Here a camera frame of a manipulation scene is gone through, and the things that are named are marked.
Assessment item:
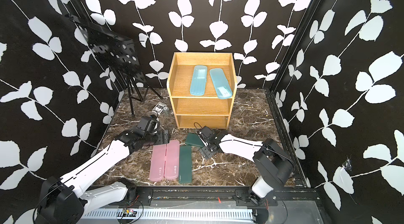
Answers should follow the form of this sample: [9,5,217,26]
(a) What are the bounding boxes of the dark green pencil case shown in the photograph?
[178,146,193,184]
[185,133,205,148]

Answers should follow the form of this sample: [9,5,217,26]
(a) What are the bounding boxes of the light blue case with label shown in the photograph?
[209,68,233,99]

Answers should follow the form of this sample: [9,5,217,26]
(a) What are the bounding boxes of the light blue ribbed pencil case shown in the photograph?
[190,65,207,96]

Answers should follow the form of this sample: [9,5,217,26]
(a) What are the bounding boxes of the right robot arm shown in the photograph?
[197,126,295,206]

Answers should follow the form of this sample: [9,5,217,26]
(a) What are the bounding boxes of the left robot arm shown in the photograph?
[32,116,170,224]

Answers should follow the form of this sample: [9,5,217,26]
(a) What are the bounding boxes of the left pink pencil case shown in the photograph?
[149,144,167,182]

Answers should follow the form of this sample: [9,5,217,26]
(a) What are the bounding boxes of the pink pencil case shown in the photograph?
[149,144,167,182]
[164,140,180,180]

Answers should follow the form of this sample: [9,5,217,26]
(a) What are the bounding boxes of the wooden three-tier shelf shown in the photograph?
[167,52,238,129]

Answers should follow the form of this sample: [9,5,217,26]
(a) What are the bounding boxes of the right pink pencil case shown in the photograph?
[164,140,180,180]

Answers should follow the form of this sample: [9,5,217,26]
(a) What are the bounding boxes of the small circuit board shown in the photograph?
[117,209,137,219]

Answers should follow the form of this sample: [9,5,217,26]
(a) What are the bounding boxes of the black perforated music stand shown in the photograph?
[65,14,162,114]

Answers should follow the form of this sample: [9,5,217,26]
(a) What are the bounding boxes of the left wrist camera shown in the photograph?
[150,114,160,124]

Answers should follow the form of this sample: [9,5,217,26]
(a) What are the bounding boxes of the white perforated cable duct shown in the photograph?
[82,208,256,221]

